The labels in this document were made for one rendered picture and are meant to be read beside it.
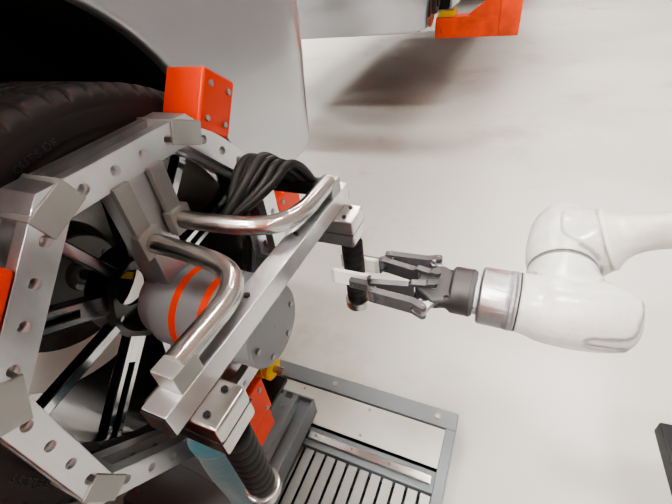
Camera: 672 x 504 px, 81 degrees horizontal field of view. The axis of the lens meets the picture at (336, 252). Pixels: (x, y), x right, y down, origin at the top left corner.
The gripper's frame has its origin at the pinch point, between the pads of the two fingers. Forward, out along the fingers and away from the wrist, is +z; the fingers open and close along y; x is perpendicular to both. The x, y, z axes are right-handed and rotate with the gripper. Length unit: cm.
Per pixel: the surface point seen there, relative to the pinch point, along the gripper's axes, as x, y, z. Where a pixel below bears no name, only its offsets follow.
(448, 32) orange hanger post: -27, 344, 46
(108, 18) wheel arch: 39, 6, 42
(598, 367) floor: -83, 61, -63
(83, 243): 7, -14, 48
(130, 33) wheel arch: 37, 9, 42
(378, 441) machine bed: -75, 6, 1
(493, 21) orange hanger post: -20, 344, 10
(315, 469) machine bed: -77, -7, 16
